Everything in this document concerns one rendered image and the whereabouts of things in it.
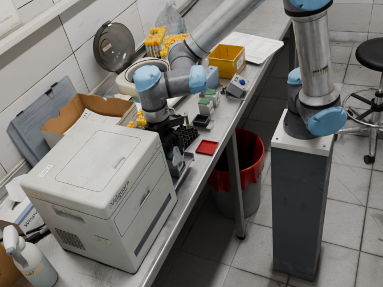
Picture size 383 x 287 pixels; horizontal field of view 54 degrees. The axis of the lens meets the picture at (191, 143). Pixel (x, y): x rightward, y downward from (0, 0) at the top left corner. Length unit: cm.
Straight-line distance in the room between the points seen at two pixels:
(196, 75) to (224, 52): 84
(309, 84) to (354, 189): 141
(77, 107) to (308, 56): 96
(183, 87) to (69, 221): 46
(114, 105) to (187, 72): 58
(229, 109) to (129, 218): 74
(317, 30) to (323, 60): 9
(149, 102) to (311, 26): 46
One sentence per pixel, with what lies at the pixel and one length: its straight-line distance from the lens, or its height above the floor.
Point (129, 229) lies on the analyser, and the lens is 102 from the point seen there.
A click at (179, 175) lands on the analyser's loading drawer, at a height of 92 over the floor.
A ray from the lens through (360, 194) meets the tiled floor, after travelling 244.
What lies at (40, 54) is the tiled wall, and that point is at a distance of 157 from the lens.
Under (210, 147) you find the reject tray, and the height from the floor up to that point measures 88.
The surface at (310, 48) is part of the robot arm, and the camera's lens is 105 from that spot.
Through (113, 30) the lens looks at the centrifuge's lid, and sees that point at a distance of 180.
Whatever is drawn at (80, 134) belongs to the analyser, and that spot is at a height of 117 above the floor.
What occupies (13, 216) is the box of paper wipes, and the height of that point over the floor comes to 93.
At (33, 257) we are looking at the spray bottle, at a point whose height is 101.
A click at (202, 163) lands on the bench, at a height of 88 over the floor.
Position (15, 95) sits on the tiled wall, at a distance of 151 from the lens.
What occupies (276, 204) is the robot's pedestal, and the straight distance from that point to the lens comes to 164.
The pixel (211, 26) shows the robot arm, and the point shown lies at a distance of 110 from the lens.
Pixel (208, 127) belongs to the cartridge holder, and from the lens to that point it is 148.
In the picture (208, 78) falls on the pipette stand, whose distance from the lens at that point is 161.
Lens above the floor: 182
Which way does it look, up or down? 41 degrees down
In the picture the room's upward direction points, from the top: 12 degrees counter-clockwise
